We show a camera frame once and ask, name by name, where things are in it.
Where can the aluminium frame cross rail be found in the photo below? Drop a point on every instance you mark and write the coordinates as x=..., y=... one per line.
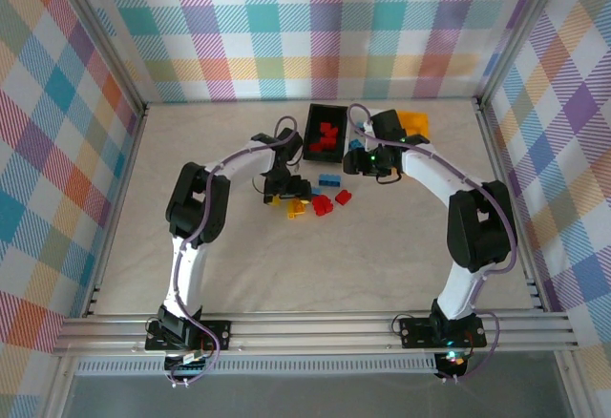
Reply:
x=310, y=334

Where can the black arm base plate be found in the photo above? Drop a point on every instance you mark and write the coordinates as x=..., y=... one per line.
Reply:
x=219, y=334
x=415, y=332

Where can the small circuit board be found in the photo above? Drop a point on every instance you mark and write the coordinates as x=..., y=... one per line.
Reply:
x=191, y=360
x=452, y=360

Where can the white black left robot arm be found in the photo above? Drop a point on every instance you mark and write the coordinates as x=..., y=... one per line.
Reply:
x=188, y=265

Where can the aluminium frame post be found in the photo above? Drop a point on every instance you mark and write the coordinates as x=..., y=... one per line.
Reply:
x=522, y=31
x=102, y=41

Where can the aluminium frame side rail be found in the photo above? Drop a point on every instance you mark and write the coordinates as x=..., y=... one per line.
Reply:
x=114, y=208
x=511, y=208

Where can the red lego brick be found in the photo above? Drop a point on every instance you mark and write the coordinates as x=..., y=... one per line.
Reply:
x=343, y=197
x=319, y=144
x=329, y=129
x=322, y=205

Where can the small blue lego brick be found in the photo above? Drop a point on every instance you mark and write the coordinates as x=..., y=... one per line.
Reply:
x=315, y=191

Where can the black rectangular container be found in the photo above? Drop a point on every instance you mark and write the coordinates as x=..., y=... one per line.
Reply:
x=310, y=122

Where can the yellow curved lego brick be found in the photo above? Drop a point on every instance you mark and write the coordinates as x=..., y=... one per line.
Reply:
x=296, y=214

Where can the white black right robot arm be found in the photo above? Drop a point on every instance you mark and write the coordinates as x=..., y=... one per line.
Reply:
x=458, y=289

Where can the orange container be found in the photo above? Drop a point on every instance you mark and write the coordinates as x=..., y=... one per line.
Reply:
x=414, y=124

